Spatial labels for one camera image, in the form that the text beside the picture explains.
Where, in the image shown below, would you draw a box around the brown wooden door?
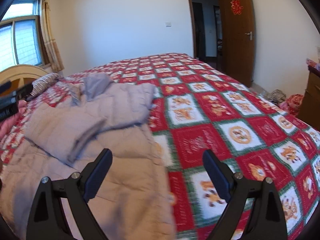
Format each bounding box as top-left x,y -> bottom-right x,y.
219,0 -> 255,87

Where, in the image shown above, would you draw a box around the cream wooden headboard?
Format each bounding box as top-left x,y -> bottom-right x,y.
0,64 -> 48,96

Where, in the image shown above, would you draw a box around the window with frame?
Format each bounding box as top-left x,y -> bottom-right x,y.
0,0 -> 49,71

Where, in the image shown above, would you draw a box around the striped pillow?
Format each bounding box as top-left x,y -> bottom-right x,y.
26,73 -> 63,102

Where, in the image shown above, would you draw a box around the grey cloth on floor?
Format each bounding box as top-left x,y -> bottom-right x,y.
262,89 -> 286,105

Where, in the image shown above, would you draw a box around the pink folded blanket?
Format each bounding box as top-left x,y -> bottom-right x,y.
0,100 -> 27,140

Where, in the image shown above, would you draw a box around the beige quilted down jacket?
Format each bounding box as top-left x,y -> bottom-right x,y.
1,73 -> 176,239

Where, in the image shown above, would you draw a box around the white wall switch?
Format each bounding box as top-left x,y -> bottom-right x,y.
165,22 -> 172,28

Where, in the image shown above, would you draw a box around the brown wooden cabinet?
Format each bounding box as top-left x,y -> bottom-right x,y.
297,66 -> 320,131

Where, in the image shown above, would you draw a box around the silver door handle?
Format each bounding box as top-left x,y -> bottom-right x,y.
245,31 -> 253,41

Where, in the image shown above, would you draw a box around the red double happiness decoration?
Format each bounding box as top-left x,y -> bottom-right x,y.
231,0 -> 244,15

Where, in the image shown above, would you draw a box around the red clothes on floor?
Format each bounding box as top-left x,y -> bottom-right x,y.
279,94 -> 304,116

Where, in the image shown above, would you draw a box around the right beige curtain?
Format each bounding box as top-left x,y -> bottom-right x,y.
40,0 -> 64,73

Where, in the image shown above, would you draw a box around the red patterned bed sheet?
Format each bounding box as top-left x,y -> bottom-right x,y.
1,53 -> 319,239

